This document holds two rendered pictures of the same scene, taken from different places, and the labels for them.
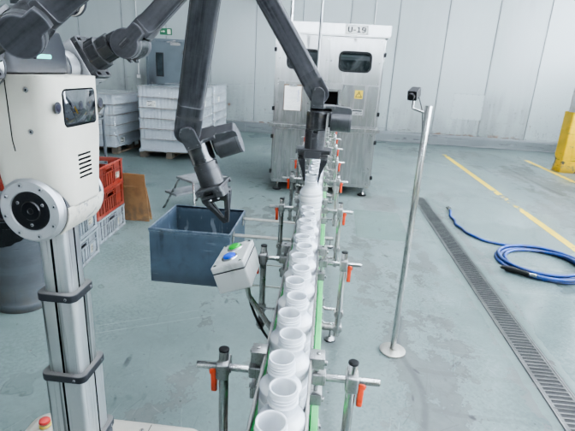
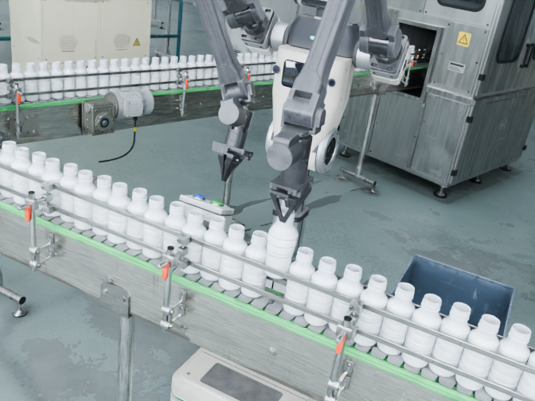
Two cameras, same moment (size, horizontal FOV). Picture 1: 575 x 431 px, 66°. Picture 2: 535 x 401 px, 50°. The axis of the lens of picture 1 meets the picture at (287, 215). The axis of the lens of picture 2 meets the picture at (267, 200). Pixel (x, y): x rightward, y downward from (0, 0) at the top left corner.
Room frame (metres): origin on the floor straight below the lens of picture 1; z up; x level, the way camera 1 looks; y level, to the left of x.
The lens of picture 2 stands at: (1.63, -1.20, 1.80)
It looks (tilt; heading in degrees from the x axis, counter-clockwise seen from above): 24 degrees down; 109
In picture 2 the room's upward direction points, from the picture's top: 8 degrees clockwise
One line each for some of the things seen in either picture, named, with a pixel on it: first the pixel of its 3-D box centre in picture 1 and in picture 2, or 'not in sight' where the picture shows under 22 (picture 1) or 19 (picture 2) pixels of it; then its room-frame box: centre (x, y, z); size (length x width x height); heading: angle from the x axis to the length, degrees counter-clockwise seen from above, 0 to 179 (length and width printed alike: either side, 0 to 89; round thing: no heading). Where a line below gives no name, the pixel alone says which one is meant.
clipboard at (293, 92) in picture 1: (293, 97); not in sight; (5.74, 0.02, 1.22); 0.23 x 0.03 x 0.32; 86
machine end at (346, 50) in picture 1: (325, 109); not in sight; (6.48, -0.45, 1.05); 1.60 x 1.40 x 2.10; 176
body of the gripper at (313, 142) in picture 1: (314, 141); (294, 171); (1.28, -0.07, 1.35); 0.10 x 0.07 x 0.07; 86
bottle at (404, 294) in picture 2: not in sight; (397, 318); (1.58, -0.08, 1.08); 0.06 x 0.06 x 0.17
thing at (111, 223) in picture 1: (91, 221); not in sight; (3.84, 1.80, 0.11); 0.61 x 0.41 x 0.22; 179
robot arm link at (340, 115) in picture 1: (331, 109); (293, 135); (1.28, -0.11, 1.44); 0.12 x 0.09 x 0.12; 87
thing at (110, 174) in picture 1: (87, 174); not in sight; (3.84, 1.80, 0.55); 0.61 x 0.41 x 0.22; 179
